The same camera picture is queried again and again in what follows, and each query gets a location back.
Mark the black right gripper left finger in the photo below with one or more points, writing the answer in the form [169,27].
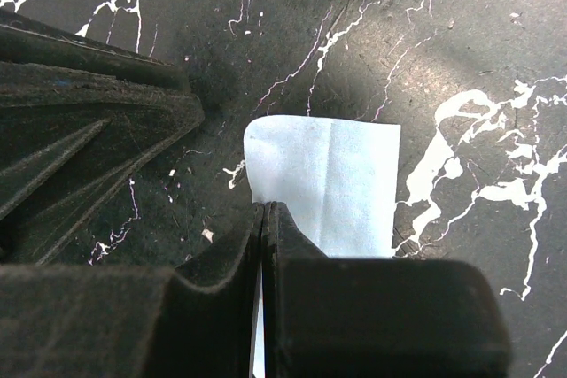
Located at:
[195,320]

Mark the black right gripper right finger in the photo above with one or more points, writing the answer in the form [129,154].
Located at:
[371,317]

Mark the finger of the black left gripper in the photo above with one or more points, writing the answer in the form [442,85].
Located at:
[69,141]
[35,56]

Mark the light blue cleaning cloth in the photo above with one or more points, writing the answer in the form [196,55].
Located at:
[338,178]

